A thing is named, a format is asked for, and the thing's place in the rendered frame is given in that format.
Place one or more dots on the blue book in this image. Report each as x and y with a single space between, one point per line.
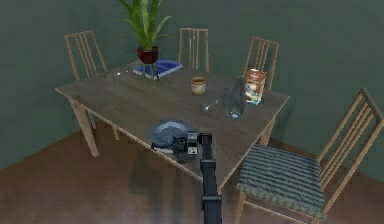
166 67

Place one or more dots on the wooden chair striped cushion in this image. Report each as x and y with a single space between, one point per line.
283 176

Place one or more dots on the blue grey plate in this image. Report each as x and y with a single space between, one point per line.
166 131

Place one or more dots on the green plant red pot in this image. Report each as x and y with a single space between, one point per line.
146 33

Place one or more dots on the grey glass bottle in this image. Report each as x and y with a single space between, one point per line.
236 100

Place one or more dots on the tan ceramic cup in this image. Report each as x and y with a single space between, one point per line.
198 86

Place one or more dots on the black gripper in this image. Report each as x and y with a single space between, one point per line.
180 146

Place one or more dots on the wooden slat chair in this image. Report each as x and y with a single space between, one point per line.
194 46
83 53
263 56

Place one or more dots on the wooden dining table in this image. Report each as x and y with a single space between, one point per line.
140 100

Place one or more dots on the silver spoon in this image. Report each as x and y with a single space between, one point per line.
209 106

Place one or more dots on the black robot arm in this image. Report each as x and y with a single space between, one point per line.
210 180

